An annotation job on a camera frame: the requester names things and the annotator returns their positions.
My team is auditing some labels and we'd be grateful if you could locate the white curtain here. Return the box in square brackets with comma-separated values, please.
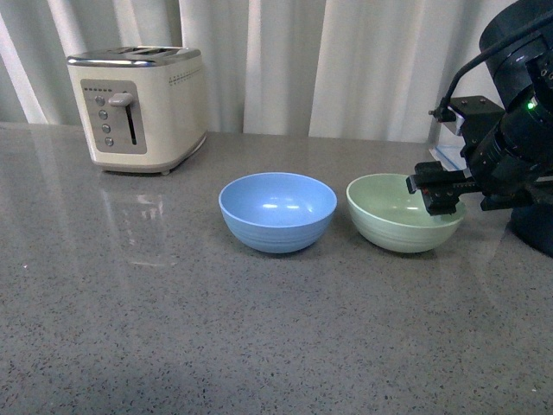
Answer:
[1, 1, 506, 143]

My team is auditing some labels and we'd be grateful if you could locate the clear plastic food container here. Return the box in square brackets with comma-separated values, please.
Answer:
[429, 127, 467, 171]

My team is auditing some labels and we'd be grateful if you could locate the green plastic bowl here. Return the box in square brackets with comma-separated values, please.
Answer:
[346, 173, 466, 253]

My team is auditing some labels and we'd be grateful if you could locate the dark blue saucepan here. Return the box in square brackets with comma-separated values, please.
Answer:
[511, 204, 553, 257]

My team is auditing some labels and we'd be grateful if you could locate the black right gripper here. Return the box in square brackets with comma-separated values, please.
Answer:
[406, 143, 552, 215]

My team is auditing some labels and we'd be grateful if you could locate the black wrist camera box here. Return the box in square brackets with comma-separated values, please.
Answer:
[444, 96, 505, 149]

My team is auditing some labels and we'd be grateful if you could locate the cream two-slot toaster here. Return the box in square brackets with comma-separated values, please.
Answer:
[67, 46, 208, 174]

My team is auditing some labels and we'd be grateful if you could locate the blue plastic bowl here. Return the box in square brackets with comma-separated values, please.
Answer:
[219, 172, 337, 253]

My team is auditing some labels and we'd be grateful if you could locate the black camera cable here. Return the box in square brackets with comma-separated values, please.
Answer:
[428, 11, 553, 123]

